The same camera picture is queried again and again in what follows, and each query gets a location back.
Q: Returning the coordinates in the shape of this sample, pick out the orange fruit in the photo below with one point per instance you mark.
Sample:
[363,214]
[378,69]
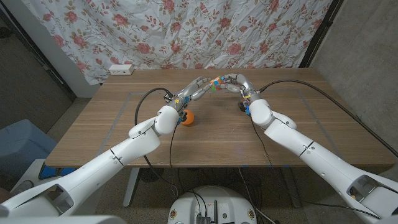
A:
[189,119]

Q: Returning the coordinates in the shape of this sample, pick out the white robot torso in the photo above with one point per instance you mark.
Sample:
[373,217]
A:
[62,220]

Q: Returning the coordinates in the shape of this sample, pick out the black round floor object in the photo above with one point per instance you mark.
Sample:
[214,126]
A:
[151,174]

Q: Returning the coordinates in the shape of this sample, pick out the blue bin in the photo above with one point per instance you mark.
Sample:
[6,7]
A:
[21,146]

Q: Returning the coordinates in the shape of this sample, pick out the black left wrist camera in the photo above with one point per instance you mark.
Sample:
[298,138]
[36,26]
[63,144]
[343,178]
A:
[183,116]

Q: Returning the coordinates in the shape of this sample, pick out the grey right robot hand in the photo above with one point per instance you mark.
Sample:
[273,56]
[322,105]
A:
[245,85]

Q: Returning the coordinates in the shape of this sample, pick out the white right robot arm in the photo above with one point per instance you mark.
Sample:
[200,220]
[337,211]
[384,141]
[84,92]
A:
[311,152]

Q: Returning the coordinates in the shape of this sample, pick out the white platform with blue pads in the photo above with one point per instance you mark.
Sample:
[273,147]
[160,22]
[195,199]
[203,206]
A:
[31,169]

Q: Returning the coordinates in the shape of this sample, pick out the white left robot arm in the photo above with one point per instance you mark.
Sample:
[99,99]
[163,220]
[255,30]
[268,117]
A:
[124,152]

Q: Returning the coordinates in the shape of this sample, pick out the white power strip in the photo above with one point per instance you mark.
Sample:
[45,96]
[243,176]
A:
[121,69]

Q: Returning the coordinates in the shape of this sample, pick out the multicoloured Rubik's cube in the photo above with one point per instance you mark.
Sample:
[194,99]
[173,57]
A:
[216,83]

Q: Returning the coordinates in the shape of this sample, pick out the white table leg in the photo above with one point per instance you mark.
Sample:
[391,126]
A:
[130,189]

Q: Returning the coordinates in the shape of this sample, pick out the black NITRO box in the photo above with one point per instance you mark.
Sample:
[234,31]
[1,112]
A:
[168,99]

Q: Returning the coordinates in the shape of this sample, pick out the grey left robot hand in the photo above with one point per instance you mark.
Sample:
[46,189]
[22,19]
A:
[192,91]

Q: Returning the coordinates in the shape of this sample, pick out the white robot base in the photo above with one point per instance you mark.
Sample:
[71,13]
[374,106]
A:
[186,208]

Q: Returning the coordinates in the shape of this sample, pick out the black backdrop stand pole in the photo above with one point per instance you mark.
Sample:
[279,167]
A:
[320,31]
[46,64]

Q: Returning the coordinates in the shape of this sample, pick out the floral backdrop cloth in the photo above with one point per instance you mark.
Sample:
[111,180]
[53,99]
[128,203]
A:
[186,31]

